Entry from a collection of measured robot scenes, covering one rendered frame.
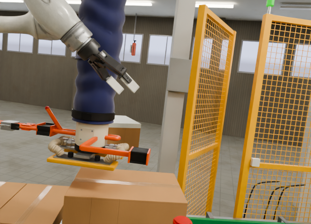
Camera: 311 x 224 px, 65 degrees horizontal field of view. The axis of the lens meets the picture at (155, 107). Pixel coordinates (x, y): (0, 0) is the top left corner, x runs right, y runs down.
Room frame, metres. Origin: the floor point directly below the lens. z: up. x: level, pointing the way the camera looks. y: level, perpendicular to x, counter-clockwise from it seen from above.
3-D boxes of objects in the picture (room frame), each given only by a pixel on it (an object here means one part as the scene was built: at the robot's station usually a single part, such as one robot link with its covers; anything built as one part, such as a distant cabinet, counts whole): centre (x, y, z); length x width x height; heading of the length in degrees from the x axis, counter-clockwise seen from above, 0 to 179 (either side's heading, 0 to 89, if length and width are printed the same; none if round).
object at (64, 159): (1.21, 0.33, 1.10); 0.34 x 0.10 x 0.05; 86
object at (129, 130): (3.11, 0.46, 0.82); 0.60 x 0.40 x 0.40; 26
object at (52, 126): (1.32, 0.58, 1.21); 0.10 x 0.08 x 0.06; 176
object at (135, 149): (1.03, 0.04, 1.21); 0.09 x 0.08 x 0.05; 176
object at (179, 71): (2.27, -0.18, 1.62); 0.20 x 0.05 x 0.30; 95
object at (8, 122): (1.34, 0.79, 1.20); 0.07 x 0.07 x 0.04; 86
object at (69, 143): (1.31, 0.33, 1.14); 0.34 x 0.25 x 0.06; 86
